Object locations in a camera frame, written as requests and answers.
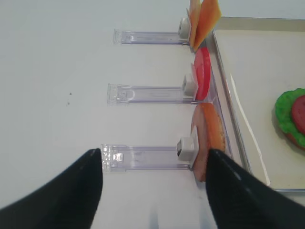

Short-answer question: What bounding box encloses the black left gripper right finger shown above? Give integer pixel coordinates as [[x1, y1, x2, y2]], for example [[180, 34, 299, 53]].
[[206, 149, 305, 229]]

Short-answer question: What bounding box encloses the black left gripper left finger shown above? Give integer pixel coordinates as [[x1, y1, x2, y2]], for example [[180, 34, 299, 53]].
[[0, 148, 103, 229]]

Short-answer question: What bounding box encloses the bread bun slice left rack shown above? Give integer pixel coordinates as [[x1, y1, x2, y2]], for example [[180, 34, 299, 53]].
[[191, 103, 226, 182]]

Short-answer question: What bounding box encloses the green lettuce leaf on tray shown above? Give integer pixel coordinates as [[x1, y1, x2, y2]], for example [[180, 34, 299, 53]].
[[275, 88, 305, 146]]

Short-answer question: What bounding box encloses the red tomato slice on tray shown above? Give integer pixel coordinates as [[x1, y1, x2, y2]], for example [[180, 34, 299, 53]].
[[291, 95, 305, 135]]

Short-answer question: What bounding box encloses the red tomato slice in rack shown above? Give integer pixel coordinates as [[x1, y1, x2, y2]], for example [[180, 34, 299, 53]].
[[193, 46, 211, 101]]

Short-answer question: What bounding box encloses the yellow cheese slice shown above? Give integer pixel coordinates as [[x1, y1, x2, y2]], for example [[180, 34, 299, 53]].
[[193, 0, 222, 52]]

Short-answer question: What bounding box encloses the pale orange cheese slice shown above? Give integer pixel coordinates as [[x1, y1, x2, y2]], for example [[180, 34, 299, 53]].
[[187, 0, 201, 48]]

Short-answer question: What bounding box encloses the white pusher block near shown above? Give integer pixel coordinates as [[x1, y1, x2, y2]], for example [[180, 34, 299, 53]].
[[176, 137, 199, 162]]

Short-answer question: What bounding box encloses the white pusher block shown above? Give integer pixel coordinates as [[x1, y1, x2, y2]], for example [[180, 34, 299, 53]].
[[182, 73, 198, 98], [176, 137, 199, 162], [178, 18, 191, 40]]

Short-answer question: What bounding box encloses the bottom bun slice on tray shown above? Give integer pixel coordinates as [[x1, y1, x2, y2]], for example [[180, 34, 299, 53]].
[[285, 133, 305, 150]]

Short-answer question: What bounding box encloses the white pusher block middle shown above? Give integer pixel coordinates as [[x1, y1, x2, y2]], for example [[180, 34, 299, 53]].
[[182, 73, 198, 98]]

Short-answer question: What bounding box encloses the clear acrylic left rack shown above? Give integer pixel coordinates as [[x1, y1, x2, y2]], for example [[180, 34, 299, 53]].
[[190, 39, 232, 169]]

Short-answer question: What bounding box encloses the white rectangular serving tray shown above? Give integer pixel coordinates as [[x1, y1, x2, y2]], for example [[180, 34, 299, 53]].
[[211, 17, 305, 195]]

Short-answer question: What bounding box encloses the white pusher block far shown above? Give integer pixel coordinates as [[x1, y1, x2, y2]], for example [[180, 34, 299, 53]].
[[178, 18, 191, 40]]

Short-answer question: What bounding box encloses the clear rail track near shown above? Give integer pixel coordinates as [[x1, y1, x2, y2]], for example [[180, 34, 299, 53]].
[[101, 144, 191, 172]]

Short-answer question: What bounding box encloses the clear rail track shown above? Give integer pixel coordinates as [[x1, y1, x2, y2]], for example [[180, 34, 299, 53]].
[[101, 144, 191, 172], [113, 29, 189, 45], [107, 84, 199, 104]]

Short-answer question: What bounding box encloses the clear rail track middle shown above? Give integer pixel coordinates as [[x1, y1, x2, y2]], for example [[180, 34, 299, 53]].
[[107, 84, 199, 104]]

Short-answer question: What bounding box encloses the clear rail track far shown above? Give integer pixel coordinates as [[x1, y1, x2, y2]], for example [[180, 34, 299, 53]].
[[113, 29, 189, 45]]

